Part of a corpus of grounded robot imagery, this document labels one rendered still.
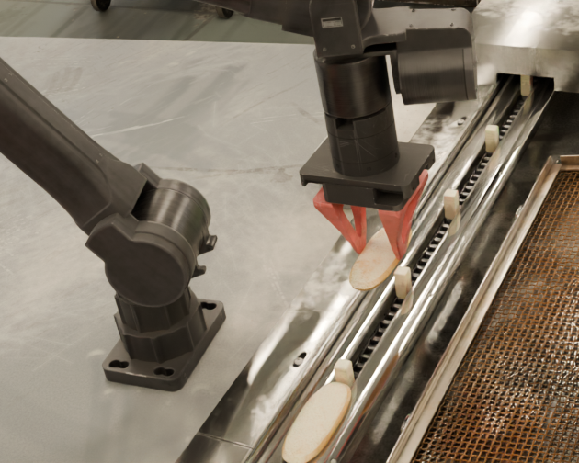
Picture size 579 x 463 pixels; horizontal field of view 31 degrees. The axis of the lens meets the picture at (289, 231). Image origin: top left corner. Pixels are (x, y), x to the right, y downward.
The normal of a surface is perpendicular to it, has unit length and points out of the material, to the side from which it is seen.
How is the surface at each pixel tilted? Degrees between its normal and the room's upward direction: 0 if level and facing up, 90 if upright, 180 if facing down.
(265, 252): 0
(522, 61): 90
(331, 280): 0
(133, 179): 54
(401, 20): 2
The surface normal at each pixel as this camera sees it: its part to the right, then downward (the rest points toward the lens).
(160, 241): 0.38, -0.70
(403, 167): -0.18, -0.81
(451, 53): -0.24, -0.11
